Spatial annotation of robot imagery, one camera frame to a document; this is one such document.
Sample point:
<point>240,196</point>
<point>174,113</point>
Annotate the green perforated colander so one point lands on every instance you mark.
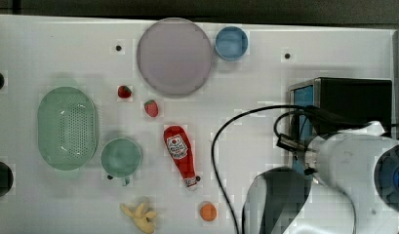
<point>67,128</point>

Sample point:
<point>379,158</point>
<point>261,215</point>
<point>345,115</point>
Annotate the green mug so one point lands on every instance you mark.
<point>120,158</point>

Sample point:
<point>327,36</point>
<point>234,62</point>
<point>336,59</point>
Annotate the peeled banana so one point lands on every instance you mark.
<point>142,217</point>

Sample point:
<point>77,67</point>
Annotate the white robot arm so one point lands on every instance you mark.
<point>349,185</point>

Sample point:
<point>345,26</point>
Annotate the black toaster oven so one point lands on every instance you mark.
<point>364,102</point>

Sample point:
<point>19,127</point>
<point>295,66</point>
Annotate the light red strawberry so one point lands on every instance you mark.
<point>151,108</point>

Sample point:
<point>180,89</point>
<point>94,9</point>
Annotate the orange fruit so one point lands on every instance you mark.
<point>208,212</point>

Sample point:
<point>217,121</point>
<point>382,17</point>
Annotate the black cylinder lower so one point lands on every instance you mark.
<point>6,179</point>

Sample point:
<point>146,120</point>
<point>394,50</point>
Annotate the grey round plate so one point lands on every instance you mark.
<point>175,56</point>

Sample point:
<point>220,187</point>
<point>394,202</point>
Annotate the dark red strawberry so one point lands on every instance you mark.
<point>124,92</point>

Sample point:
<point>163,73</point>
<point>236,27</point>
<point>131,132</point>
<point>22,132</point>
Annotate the red ketchup bottle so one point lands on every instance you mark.
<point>180,150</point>

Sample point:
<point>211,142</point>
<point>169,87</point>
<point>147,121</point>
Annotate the blue bowl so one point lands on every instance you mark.
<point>231,43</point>

